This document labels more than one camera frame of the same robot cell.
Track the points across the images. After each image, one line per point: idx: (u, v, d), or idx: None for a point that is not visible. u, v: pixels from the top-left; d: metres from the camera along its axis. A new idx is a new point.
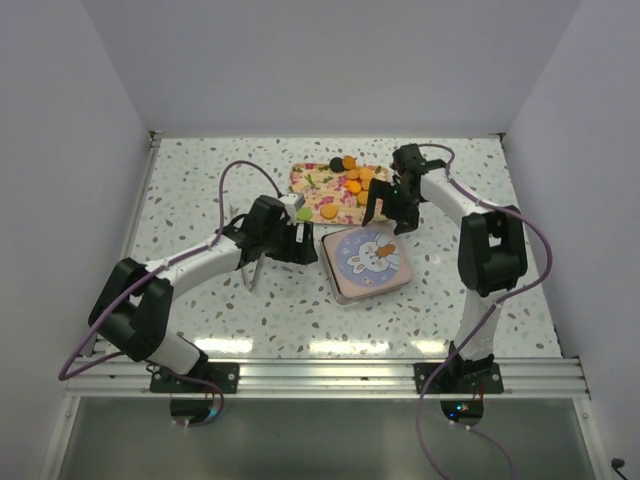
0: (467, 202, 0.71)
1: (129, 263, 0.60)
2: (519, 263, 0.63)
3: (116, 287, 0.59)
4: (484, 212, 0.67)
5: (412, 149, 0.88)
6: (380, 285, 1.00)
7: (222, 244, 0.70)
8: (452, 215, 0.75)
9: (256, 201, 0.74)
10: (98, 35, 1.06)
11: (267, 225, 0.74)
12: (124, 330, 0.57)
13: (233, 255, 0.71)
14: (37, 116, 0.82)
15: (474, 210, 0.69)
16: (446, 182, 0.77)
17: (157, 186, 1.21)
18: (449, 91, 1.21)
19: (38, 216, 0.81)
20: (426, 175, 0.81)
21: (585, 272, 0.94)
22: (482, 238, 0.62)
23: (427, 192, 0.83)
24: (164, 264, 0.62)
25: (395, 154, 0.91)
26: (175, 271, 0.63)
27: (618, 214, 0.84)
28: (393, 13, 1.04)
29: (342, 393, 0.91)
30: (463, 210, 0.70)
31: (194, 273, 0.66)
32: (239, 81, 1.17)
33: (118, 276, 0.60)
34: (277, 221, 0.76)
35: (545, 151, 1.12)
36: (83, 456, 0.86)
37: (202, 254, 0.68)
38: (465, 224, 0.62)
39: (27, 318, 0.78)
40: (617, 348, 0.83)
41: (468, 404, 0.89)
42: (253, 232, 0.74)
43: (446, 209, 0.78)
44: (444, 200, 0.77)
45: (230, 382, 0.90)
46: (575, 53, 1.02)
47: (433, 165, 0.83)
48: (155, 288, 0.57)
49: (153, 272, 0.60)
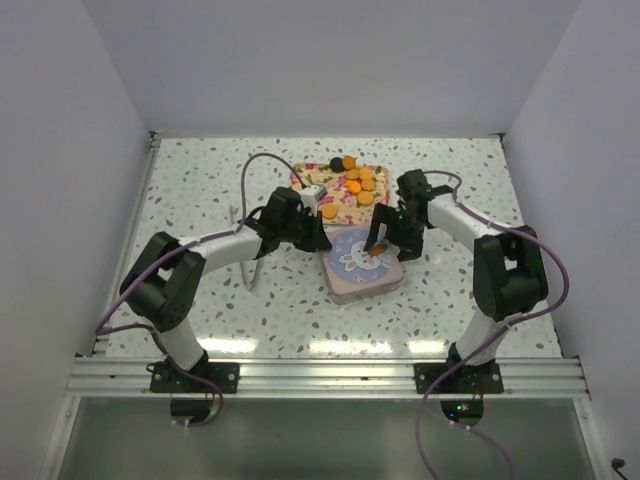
0: (478, 225, 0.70)
1: (163, 238, 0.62)
2: (538, 287, 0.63)
3: (149, 258, 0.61)
4: (496, 234, 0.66)
5: (418, 175, 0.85)
6: (371, 283, 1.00)
7: (247, 232, 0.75)
8: (464, 240, 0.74)
9: (273, 194, 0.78)
10: (99, 35, 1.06)
11: (284, 216, 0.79)
12: (157, 296, 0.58)
13: (253, 243, 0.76)
14: (37, 115, 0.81)
15: (486, 232, 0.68)
16: (454, 207, 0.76)
17: (157, 186, 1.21)
18: (449, 91, 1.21)
19: (37, 217, 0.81)
20: (434, 200, 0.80)
21: (584, 272, 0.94)
22: (501, 261, 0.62)
23: (435, 218, 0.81)
24: (196, 240, 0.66)
25: (398, 181, 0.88)
26: (207, 248, 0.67)
27: (618, 214, 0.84)
28: (393, 13, 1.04)
29: (342, 394, 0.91)
30: (474, 232, 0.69)
31: (222, 254, 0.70)
32: (239, 82, 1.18)
33: (152, 248, 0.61)
34: (293, 212, 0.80)
35: (545, 151, 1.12)
36: (83, 456, 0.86)
37: (228, 238, 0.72)
38: (480, 249, 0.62)
39: (25, 317, 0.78)
40: (618, 349, 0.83)
41: (468, 404, 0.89)
42: (272, 224, 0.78)
43: (455, 234, 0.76)
44: (454, 225, 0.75)
45: (230, 382, 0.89)
46: (575, 53, 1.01)
47: (439, 191, 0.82)
48: (189, 259, 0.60)
49: (186, 246, 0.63)
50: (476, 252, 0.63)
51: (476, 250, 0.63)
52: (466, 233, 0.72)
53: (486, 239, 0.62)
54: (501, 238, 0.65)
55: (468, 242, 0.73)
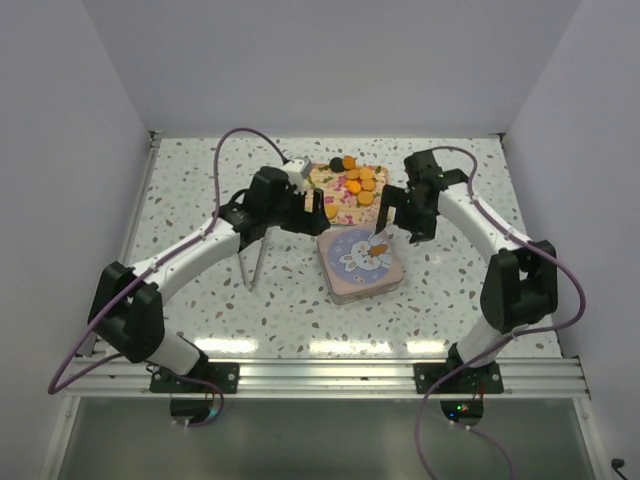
0: (495, 233, 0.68)
1: (116, 268, 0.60)
2: (548, 304, 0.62)
3: (106, 292, 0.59)
4: (514, 249, 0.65)
5: (426, 156, 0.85)
6: (371, 283, 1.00)
7: (218, 232, 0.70)
8: (475, 242, 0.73)
9: (256, 177, 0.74)
10: (98, 36, 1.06)
11: (270, 200, 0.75)
12: (120, 332, 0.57)
13: (231, 240, 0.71)
14: (37, 115, 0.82)
15: (504, 244, 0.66)
16: (469, 205, 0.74)
17: (157, 186, 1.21)
18: (449, 91, 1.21)
19: (36, 218, 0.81)
20: (447, 193, 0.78)
21: (585, 272, 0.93)
22: (513, 279, 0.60)
23: (447, 211, 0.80)
24: (151, 266, 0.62)
25: (406, 162, 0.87)
26: (164, 273, 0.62)
27: (618, 213, 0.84)
28: (392, 14, 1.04)
29: (342, 394, 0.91)
30: (490, 241, 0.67)
31: (186, 269, 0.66)
32: (239, 82, 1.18)
33: (107, 281, 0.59)
34: (280, 194, 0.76)
35: (545, 151, 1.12)
36: (83, 455, 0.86)
37: (196, 245, 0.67)
38: (496, 264, 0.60)
39: (25, 318, 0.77)
40: (619, 349, 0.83)
41: (468, 404, 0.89)
42: (255, 210, 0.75)
43: (467, 233, 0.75)
44: (467, 224, 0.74)
45: (229, 382, 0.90)
46: (574, 53, 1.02)
47: (451, 176, 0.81)
48: (143, 294, 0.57)
49: (140, 278, 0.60)
50: (490, 266, 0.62)
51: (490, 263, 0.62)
52: (480, 238, 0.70)
53: (502, 254, 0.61)
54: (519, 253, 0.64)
55: (480, 247, 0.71)
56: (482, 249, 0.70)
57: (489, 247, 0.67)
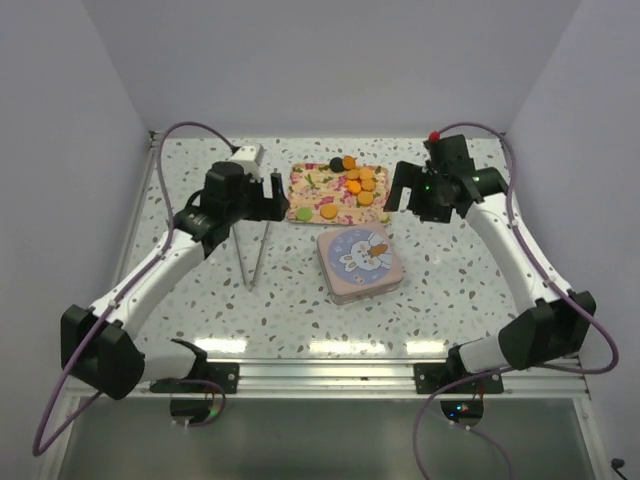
0: (533, 274, 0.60)
1: (75, 312, 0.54)
2: (571, 347, 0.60)
3: (70, 338, 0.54)
4: (552, 299, 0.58)
5: (457, 145, 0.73)
6: (371, 283, 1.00)
7: (177, 245, 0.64)
8: (506, 272, 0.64)
9: (207, 175, 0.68)
10: (98, 36, 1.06)
11: (228, 197, 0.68)
12: (98, 374, 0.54)
13: (193, 252, 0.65)
14: (37, 115, 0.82)
15: (542, 292, 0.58)
16: (507, 229, 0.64)
17: (157, 186, 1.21)
18: (449, 91, 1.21)
19: (36, 218, 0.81)
20: (482, 208, 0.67)
21: (586, 272, 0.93)
22: (543, 333, 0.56)
23: (475, 225, 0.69)
24: (111, 302, 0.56)
25: (432, 145, 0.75)
26: (127, 306, 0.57)
27: (618, 213, 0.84)
28: (391, 14, 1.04)
29: (342, 394, 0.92)
30: (526, 283, 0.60)
31: (150, 296, 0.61)
32: (239, 82, 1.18)
33: (67, 327, 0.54)
34: (238, 189, 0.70)
35: (544, 151, 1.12)
36: (83, 455, 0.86)
37: (156, 267, 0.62)
38: (530, 318, 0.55)
39: (24, 319, 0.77)
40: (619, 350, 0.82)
41: (468, 404, 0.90)
42: (215, 213, 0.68)
43: (496, 256, 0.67)
44: (499, 249, 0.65)
45: (229, 382, 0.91)
46: (574, 54, 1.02)
47: (487, 176, 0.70)
48: (110, 335, 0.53)
49: (103, 318, 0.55)
50: (523, 316, 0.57)
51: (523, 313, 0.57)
52: (514, 273, 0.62)
53: (537, 308, 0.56)
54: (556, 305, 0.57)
55: (511, 282, 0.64)
56: (513, 286, 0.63)
57: (523, 291, 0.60)
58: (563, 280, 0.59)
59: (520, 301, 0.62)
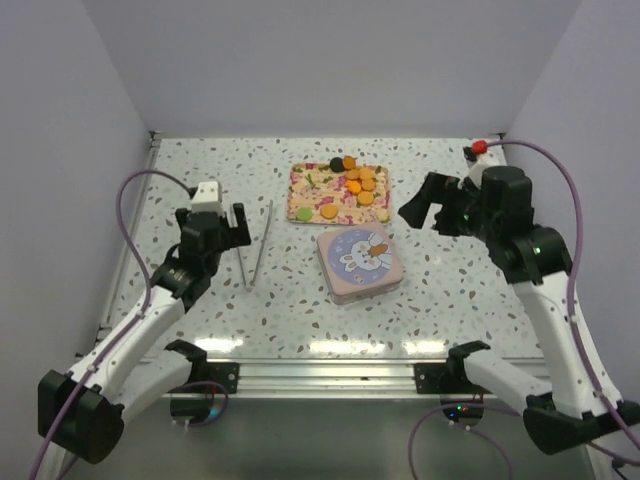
0: (583, 379, 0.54)
1: (54, 377, 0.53)
2: None
3: (48, 406, 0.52)
4: (598, 412, 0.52)
5: (522, 195, 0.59)
6: (371, 283, 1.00)
7: (157, 301, 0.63)
8: (551, 364, 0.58)
9: (183, 229, 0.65)
10: (98, 35, 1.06)
11: (206, 249, 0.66)
12: (73, 444, 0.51)
13: (173, 309, 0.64)
14: (37, 114, 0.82)
15: (590, 403, 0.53)
16: (564, 324, 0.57)
17: (157, 186, 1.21)
18: (449, 90, 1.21)
19: (37, 218, 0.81)
20: (540, 289, 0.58)
21: (588, 271, 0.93)
22: (581, 444, 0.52)
23: (524, 302, 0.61)
24: (90, 367, 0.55)
25: (492, 187, 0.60)
26: (106, 369, 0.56)
27: (620, 212, 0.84)
28: (391, 14, 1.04)
29: (342, 394, 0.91)
30: (575, 389, 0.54)
31: (129, 358, 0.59)
32: (240, 82, 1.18)
33: (45, 394, 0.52)
34: (215, 239, 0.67)
35: (544, 151, 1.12)
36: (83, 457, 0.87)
37: (134, 328, 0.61)
38: (571, 427, 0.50)
39: (25, 318, 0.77)
40: (621, 350, 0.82)
41: (469, 405, 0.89)
42: (194, 266, 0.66)
43: (540, 340, 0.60)
44: (547, 338, 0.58)
45: (230, 382, 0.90)
46: (574, 54, 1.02)
47: (551, 245, 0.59)
48: (88, 400, 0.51)
49: (81, 382, 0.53)
50: (560, 421, 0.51)
51: (563, 417, 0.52)
52: (561, 371, 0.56)
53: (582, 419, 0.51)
54: (601, 419, 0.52)
55: (552, 372, 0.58)
56: (554, 379, 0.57)
57: (569, 395, 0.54)
58: (614, 390, 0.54)
59: (559, 397, 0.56)
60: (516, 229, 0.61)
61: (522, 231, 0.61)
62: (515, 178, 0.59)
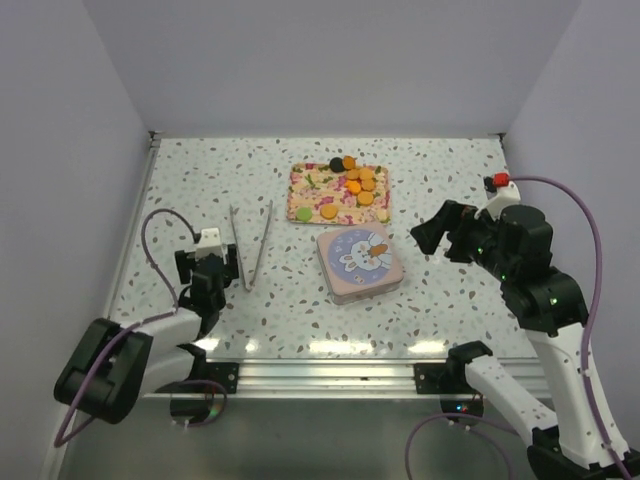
0: (592, 431, 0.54)
1: (103, 324, 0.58)
2: None
3: (90, 348, 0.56)
4: (605, 462, 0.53)
5: (544, 241, 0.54)
6: (372, 283, 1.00)
7: (186, 311, 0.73)
8: (558, 406, 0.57)
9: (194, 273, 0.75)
10: (98, 32, 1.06)
11: (213, 289, 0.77)
12: (104, 388, 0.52)
13: (195, 322, 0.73)
14: (37, 112, 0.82)
15: (596, 452, 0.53)
16: (578, 376, 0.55)
17: (157, 186, 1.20)
18: (450, 90, 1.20)
19: (36, 217, 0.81)
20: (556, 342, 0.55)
21: (590, 272, 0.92)
22: None
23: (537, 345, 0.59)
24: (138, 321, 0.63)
25: (512, 230, 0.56)
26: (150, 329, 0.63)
27: (623, 211, 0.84)
28: (391, 12, 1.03)
29: (341, 393, 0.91)
30: (583, 439, 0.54)
31: (162, 336, 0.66)
32: (240, 82, 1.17)
33: (93, 335, 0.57)
34: (220, 280, 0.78)
35: (545, 151, 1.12)
36: (85, 456, 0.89)
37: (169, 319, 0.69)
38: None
39: (25, 317, 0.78)
40: (625, 350, 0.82)
41: (468, 404, 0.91)
42: (206, 305, 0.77)
43: (549, 380, 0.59)
44: (557, 384, 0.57)
45: (230, 382, 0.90)
46: (576, 52, 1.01)
47: (568, 292, 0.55)
48: (135, 340, 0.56)
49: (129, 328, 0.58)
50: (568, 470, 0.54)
51: (570, 466, 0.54)
52: (570, 418, 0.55)
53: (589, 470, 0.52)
54: (607, 471, 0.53)
55: (559, 415, 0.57)
56: (562, 422, 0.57)
57: (578, 446, 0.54)
58: (621, 441, 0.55)
59: (565, 442, 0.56)
60: (532, 273, 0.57)
61: (537, 277, 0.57)
62: (535, 222, 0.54)
